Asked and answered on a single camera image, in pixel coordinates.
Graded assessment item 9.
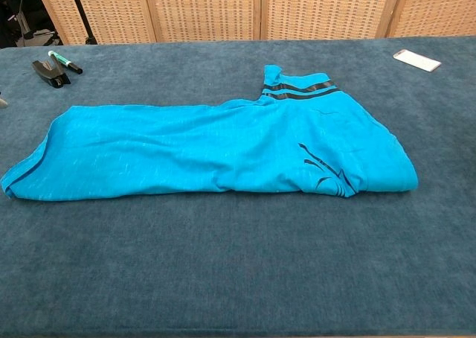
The blue Carolina Panthers T-shirt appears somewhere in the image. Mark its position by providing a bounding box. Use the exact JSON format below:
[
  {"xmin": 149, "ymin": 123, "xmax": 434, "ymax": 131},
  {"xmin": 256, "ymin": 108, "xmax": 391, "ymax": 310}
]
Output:
[{"xmin": 0, "ymin": 64, "xmax": 420, "ymax": 202}]

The black stapler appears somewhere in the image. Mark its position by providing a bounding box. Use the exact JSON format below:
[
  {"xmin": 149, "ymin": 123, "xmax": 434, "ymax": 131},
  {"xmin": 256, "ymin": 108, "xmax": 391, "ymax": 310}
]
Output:
[{"xmin": 31, "ymin": 57, "xmax": 71, "ymax": 89}]

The green marker pen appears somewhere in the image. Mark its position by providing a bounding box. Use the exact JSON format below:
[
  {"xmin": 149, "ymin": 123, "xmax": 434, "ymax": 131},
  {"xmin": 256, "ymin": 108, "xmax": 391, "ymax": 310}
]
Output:
[{"xmin": 47, "ymin": 50, "xmax": 83, "ymax": 74}]

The dark background equipment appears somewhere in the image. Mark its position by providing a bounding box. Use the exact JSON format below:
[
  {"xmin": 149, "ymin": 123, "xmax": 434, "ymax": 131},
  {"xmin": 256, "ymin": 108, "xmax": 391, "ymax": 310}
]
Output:
[{"xmin": 0, "ymin": 0, "xmax": 62, "ymax": 49}]

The black tripod stand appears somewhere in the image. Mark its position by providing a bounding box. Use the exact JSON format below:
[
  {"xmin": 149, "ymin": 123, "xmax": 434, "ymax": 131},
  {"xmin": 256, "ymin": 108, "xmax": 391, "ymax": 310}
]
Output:
[{"xmin": 66, "ymin": 0, "xmax": 98, "ymax": 45}]

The wicker folding screen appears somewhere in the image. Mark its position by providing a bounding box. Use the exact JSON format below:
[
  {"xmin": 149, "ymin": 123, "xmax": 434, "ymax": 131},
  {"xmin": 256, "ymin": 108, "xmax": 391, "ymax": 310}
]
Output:
[{"xmin": 31, "ymin": 0, "xmax": 476, "ymax": 45}]

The blue fabric table cover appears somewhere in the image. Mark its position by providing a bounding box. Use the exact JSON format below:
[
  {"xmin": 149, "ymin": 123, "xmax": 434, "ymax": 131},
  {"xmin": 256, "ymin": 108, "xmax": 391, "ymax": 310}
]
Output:
[{"xmin": 0, "ymin": 35, "xmax": 476, "ymax": 338}]

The white smartphone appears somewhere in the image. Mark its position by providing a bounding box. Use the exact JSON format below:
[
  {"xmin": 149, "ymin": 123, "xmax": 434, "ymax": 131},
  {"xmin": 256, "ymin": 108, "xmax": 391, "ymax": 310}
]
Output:
[{"xmin": 393, "ymin": 48, "xmax": 443, "ymax": 72}]

